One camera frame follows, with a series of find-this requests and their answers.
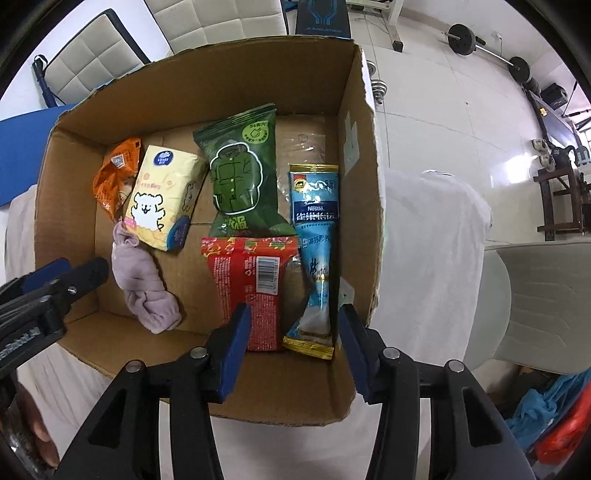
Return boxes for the treadmill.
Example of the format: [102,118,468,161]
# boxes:
[526,88,591,148]

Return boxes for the short barbell with black plates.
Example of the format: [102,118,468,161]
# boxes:
[447,24,532,85]

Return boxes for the grey sock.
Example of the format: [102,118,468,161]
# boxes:
[112,222,182,334]

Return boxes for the light blue cloth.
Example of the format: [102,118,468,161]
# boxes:
[505,373,589,450]

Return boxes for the person's left hand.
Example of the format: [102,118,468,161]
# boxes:
[9,381,62,469]

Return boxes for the cardboard box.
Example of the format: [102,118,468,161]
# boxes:
[34,36,389,426]

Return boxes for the light blue sachet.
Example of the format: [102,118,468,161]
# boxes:
[283,164,341,361]

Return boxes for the dark wooden chair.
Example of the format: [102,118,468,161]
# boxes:
[533,143,591,243]

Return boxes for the chrome dumbbell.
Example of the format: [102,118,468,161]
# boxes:
[369,62,387,105]

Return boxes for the yellow tissue pack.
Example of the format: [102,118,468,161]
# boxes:
[122,144,208,253]

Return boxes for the green snack packet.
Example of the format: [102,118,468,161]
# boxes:
[193,103,296,238]

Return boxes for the white quilted chair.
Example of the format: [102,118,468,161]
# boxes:
[152,0,289,56]
[44,14,153,104]

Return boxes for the orange snack packet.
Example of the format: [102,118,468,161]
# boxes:
[92,137,141,223]

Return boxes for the red plastic bag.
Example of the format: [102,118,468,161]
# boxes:
[536,401,591,466]

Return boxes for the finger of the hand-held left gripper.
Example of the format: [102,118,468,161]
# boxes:
[0,259,72,306]
[41,257,110,334]

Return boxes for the blue foam mat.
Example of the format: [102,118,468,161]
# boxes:
[0,104,77,209]

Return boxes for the grey tablecloth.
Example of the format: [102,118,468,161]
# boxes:
[0,170,492,480]

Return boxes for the red snack packet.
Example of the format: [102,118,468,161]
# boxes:
[201,236,301,353]

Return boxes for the pair of light shoes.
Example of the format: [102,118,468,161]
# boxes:
[531,137,557,169]

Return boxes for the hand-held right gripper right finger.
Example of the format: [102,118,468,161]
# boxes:
[338,303,536,480]

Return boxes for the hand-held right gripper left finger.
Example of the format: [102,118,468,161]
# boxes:
[54,302,254,480]

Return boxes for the white barbell rack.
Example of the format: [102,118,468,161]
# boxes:
[346,0,404,51]

